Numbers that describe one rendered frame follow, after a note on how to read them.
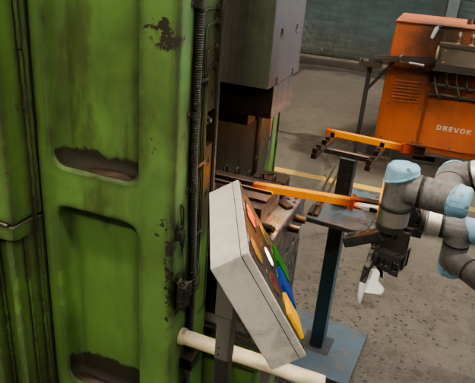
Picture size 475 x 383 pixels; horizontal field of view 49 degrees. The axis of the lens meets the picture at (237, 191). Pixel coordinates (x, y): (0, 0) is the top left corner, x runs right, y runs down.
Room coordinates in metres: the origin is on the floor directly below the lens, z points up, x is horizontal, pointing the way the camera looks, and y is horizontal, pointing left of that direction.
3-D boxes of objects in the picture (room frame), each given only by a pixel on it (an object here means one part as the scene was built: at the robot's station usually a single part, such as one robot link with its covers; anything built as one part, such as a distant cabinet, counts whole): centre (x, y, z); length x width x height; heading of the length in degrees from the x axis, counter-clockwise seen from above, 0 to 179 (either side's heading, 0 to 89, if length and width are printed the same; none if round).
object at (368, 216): (1.46, -0.41, 1.00); 0.09 x 0.03 x 0.06; 73
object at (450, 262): (1.37, -0.67, 0.91); 0.11 x 0.08 x 0.11; 22
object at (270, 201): (1.63, 0.08, 0.96); 0.42 x 0.20 x 0.09; 70
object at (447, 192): (1.10, -0.47, 1.23); 0.11 x 0.11 x 0.08; 64
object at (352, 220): (2.02, -0.44, 0.75); 0.40 x 0.30 x 0.02; 156
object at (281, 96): (1.63, 0.08, 1.32); 0.42 x 0.20 x 0.10; 70
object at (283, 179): (1.75, -0.12, 0.95); 0.12 x 0.08 x 0.06; 70
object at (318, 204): (2.17, -0.40, 0.77); 0.60 x 0.04 x 0.01; 162
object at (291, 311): (0.91, -0.13, 1.01); 0.07 x 0.05 x 0.07; 5
